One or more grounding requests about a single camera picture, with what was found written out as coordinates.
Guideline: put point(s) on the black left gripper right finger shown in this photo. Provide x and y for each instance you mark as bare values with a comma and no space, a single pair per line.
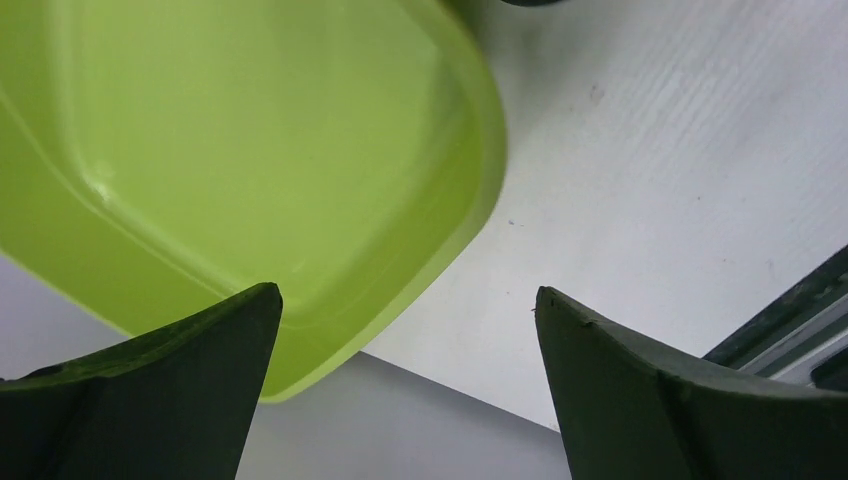
631,407

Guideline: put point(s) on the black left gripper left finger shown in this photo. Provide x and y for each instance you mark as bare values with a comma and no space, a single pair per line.
174,403

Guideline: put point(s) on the green plastic tray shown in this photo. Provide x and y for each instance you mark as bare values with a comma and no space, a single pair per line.
159,156

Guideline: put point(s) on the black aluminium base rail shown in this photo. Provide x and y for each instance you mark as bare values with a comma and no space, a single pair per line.
801,337

